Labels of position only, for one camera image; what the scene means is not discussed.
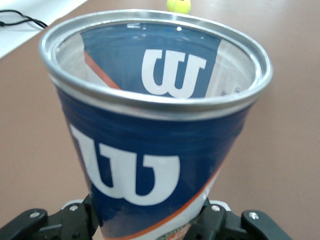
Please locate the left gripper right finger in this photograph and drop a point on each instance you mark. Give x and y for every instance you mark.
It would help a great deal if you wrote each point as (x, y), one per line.
(225, 225)

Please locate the blue white Wilson ball can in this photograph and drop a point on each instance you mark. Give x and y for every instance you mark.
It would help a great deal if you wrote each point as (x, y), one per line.
(150, 140)

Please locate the brown table cover sheet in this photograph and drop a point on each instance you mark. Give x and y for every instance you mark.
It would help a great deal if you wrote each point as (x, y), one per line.
(287, 125)

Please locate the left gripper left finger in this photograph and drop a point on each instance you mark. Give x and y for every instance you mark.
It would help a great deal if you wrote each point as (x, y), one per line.
(50, 227)

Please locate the yellow Wilson tennis ball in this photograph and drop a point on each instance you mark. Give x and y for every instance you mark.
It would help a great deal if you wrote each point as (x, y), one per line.
(178, 5)

